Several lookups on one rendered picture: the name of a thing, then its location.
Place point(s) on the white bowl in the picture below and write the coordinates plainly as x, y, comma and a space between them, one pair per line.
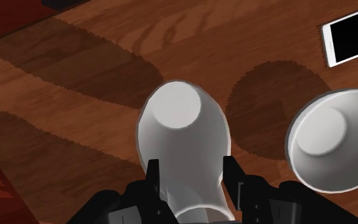
330, 139

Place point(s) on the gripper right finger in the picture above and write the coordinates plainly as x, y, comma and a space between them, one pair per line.
259, 198

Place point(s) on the white smartphone with black screen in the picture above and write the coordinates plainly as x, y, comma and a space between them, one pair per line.
352, 34

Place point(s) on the white upside-down cup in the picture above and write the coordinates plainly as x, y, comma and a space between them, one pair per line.
181, 145

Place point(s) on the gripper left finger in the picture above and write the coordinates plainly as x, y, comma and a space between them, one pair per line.
141, 198

